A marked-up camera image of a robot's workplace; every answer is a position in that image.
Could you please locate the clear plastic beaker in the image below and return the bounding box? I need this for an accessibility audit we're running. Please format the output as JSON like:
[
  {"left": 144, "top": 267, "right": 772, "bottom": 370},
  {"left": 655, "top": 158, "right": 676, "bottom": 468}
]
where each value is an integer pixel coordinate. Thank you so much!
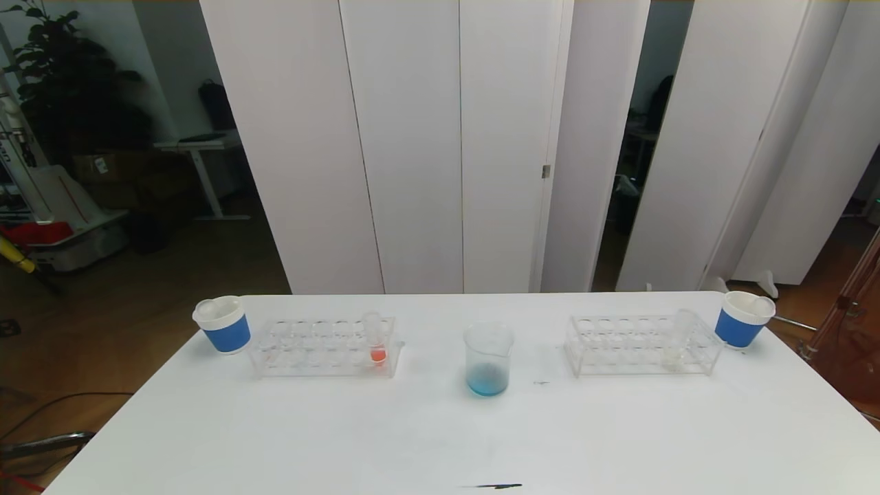
[{"left": 463, "top": 321, "right": 515, "bottom": 398}]

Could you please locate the clear acrylic test tube rack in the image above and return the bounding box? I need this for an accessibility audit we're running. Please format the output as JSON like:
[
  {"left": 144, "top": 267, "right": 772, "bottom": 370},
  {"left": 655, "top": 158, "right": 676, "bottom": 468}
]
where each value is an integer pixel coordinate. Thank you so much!
[
  {"left": 564, "top": 314, "right": 724, "bottom": 376},
  {"left": 249, "top": 316, "right": 405, "bottom": 378}
]

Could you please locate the test tube with pale yellow pigment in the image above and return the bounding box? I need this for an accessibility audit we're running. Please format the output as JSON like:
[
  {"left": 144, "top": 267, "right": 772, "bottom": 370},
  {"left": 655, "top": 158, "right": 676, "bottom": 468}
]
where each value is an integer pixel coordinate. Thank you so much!
[{"left": 667, "top": 308, "right": 699, "bottom": 369}]

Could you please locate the blue and white paper cup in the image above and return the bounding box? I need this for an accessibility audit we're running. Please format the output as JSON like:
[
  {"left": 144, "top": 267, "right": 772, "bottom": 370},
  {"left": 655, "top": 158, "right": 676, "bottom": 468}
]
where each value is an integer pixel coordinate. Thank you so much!
[
  {"left": 192, "top": 295, "right": 252, "bottom": 355},
  {"left": 714, "top": 290, "right": 776, "bottom": 349}
]

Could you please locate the black backpack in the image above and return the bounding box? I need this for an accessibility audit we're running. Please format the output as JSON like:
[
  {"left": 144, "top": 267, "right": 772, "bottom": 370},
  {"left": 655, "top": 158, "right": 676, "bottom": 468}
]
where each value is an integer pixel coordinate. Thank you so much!
[{"left": 198, "top": 78, "right": 237, "bottom": 133}]

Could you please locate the brown cardboard box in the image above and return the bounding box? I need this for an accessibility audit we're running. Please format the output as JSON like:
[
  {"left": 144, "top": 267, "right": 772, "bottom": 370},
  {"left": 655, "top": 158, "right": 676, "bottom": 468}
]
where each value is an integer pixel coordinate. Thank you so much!
[{"left": 72, "top": 151, "right": 138, "bottom": 183}]

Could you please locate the white machine with red line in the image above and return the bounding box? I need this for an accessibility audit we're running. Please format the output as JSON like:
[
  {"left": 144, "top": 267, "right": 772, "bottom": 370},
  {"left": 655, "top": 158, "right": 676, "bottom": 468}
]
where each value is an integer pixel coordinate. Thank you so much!
[{"left": 24, "top": 164, "right": 131, "bottom": 272}]

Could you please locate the dark green potted plant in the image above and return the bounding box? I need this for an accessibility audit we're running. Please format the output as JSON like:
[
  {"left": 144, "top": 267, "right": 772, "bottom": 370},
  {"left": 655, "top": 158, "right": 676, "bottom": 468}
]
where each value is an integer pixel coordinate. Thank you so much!
[{"left": 3, "top": 0, "right": 155, "bottom": 166}]

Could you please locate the yellow tool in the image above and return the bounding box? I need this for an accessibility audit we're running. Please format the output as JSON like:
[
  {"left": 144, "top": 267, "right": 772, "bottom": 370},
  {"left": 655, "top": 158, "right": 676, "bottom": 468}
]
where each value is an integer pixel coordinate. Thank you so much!
[{"left": 0, "top": 235, "right": 39, "bottom": 274}]

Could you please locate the brown metal stand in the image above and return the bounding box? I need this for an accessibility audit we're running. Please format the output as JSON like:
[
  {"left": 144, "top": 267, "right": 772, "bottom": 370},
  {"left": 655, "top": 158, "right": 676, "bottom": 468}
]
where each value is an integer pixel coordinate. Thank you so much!
[{"left": 797, "top": 227, "right": 880, "bottom": 413}]

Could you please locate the white robot column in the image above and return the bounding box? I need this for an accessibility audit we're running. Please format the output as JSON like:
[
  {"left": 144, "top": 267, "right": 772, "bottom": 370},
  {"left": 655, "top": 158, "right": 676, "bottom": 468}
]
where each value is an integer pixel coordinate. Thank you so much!
[{"left": 0, "top": 69, "right": 52, "bottom": 224}]

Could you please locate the grey metal chair leg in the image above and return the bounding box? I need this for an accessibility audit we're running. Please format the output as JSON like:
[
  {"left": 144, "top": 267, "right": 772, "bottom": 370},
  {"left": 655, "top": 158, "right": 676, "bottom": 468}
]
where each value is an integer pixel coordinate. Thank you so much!
[{"left": 0, "top": 430, "right": 97, "bottom": 460}]

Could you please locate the black floor cable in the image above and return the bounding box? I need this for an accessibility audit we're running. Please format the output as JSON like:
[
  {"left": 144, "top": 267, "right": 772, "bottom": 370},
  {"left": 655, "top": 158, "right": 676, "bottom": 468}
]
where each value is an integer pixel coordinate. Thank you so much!
[{"left": 0, "top": 390, "right": 135, "bottom": 441}]

